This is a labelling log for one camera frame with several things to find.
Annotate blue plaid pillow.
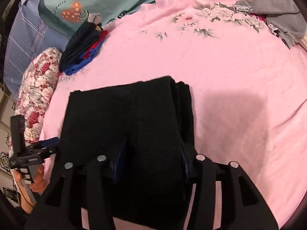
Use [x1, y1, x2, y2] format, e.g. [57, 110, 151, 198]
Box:
[4, 0, 68, 101]

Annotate folded red garment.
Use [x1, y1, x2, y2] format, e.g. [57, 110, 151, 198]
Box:
[83, 30, 108, 59]

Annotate person's left hand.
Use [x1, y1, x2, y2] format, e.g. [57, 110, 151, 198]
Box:
[13, 164, 46, 193]

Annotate grey garment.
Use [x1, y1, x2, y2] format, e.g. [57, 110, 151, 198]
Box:
[235, 0, 306, 48]

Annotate folded blue garment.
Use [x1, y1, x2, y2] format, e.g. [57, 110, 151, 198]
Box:
[64, 41, 104, 76]

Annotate small grey folded cloth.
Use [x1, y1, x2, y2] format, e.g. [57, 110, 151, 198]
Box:
[87, 13, 102, 25]

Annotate red floral pillow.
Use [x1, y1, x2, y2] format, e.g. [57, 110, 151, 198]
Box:
[15, 47, 62, 146]

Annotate black pants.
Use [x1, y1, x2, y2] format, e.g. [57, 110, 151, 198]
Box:
[60, 76, 196, 229]

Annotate folded dark navy garment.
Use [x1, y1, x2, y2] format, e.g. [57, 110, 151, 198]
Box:
[59, 21, 102, 73]

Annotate pink floral bed sheet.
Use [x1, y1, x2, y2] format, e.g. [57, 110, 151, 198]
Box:
[40, 0, 306, 226]

